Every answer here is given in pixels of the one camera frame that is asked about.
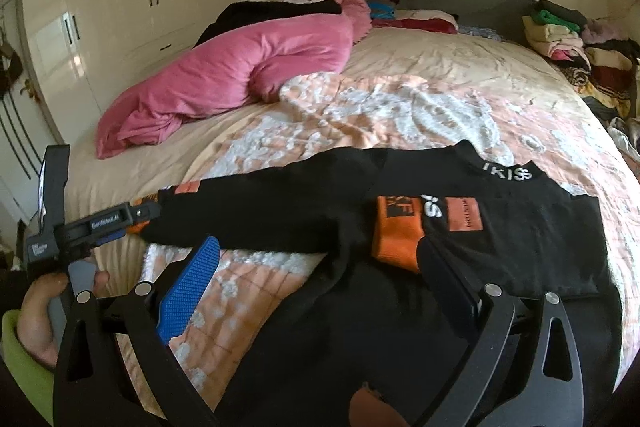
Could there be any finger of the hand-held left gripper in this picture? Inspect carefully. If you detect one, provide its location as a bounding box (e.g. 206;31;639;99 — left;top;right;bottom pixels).
95;227;147;249
127;201;164;227

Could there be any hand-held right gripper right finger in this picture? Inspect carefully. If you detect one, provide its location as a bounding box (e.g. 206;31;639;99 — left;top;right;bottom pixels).
417;237;585;427

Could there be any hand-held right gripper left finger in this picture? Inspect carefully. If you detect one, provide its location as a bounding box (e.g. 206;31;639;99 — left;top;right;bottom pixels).
52;234;222;427

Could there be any black sweater with orange patches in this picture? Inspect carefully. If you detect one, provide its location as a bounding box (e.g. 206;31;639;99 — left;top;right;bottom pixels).
127;139;623;427

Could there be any person's left forearm green sleeve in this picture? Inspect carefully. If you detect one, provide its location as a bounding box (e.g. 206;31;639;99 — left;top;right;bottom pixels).
0;307;57;426

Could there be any pile of folded clothes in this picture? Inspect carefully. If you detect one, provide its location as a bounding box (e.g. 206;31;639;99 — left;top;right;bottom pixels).
522;0;640;122

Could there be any person's left hand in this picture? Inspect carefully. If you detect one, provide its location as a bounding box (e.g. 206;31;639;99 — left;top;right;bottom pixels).
17;269;112;369

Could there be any person's right hand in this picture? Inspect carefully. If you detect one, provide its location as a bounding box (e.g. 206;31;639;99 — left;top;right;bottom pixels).
349;384;401;427

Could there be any white door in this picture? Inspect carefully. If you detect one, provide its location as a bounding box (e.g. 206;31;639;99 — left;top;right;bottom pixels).
0;0;51;228

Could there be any pink duvet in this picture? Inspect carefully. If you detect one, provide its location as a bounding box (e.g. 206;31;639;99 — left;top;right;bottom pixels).
95;0;373;160

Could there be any peach floral blanket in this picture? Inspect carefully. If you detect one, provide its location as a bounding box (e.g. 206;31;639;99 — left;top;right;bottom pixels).
142;72;640;427

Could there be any cream wardrobe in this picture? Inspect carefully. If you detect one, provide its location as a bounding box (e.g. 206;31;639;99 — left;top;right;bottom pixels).
20;0;246;148

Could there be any black garment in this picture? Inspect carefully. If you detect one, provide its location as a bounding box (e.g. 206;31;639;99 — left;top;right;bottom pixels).
192;0;343;48

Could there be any beige bed sheet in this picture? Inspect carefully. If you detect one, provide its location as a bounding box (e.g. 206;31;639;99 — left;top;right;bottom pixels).
62;24;601;288

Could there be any blue patterned cloth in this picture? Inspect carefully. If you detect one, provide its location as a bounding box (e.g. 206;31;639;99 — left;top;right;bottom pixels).
457;24;506;42

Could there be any white folded cloth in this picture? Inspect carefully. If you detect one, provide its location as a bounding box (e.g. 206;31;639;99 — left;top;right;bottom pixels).
395;9;459;22

